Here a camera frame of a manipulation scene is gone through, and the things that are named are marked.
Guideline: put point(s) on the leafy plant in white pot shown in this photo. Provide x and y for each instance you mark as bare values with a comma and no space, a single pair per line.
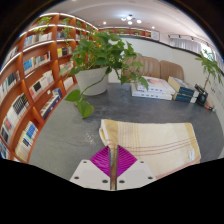
91,80

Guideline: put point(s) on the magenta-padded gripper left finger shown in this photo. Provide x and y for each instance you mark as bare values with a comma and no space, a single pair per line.
88,173

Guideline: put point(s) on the orange wooden bookshelf unit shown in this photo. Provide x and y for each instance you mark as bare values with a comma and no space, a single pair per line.
20,110

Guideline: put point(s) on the red-spined thin book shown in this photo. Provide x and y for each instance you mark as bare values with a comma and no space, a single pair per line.
210,107

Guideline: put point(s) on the white large book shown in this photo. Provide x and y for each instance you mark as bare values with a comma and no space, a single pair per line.
150,95
158,85

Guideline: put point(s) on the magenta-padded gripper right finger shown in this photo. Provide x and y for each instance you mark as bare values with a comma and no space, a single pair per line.
136,173

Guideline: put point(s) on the yellow beige striped towel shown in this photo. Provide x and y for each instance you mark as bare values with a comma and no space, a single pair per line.
156,143

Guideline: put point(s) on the white window curtain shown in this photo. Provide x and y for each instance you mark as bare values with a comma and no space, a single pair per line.
213,50

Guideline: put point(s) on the tall plant in black pot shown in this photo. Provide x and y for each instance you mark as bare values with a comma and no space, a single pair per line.
201,96

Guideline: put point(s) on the ceiling lights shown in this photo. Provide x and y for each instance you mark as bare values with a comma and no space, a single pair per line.
130,19

